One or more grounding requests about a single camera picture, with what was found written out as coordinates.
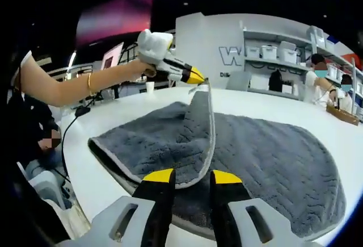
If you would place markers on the grey towel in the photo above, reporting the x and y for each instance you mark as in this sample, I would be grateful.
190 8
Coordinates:
255 150

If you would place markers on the open laptop with pink display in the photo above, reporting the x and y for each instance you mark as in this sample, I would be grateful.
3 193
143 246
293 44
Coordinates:
109 58

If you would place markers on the person's left hand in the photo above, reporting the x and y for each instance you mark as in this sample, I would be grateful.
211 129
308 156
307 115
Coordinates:
143 69

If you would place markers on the grey printed partition panel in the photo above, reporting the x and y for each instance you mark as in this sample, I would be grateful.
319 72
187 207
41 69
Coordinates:
198 51

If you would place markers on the white paper cup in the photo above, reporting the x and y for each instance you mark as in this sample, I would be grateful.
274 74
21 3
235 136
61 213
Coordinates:
150 87

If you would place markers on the grey chair back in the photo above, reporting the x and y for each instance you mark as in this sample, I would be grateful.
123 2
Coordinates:
238 81

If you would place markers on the white plastic chair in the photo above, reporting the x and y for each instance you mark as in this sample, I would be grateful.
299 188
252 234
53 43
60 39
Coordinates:
46 186

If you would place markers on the row of white storage bins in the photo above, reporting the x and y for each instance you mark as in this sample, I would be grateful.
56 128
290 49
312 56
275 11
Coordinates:
268 51

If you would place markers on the person's black shirt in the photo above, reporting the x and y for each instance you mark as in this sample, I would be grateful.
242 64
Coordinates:
25 215

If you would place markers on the grey storage shelf unit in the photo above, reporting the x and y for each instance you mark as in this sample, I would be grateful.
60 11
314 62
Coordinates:
272 35

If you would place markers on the black backpack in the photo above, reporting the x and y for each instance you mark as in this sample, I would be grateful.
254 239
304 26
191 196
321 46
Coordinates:
275 81

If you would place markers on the brown wooden box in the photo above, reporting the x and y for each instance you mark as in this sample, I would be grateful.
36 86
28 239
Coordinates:
341 115

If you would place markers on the large red wall screen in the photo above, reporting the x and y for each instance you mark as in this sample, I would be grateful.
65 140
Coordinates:
116 17

